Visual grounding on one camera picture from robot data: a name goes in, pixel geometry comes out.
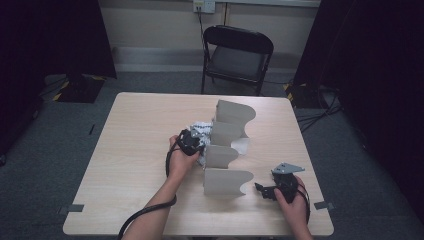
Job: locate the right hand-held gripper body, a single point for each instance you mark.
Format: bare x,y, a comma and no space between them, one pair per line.
286,185

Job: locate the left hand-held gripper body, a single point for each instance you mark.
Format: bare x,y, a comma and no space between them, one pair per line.
190,143

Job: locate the white black patterned cloth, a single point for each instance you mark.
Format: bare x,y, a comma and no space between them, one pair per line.
204,127

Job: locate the grey expandable divider rack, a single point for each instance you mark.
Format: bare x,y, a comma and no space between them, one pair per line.
223,183

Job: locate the person's left hand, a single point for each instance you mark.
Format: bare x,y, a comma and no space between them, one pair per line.
180,165

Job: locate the person's right hand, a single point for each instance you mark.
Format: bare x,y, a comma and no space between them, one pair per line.
296,211

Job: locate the grey tape strip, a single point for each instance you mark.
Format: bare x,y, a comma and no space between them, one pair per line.
324,205
70,208

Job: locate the plain white cloth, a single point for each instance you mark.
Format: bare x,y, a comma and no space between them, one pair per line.
242,146

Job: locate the black stand base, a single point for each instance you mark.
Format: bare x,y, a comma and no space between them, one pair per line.
300,95
80,89

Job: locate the black folding chair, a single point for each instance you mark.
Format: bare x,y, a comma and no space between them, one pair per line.
238,61

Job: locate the small black floor object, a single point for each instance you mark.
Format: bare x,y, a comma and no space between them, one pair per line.
91,129

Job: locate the black curtain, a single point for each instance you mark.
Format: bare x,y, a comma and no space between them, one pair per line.
373,66
40,40

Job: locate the white wall socket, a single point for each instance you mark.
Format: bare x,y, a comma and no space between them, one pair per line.
204,6

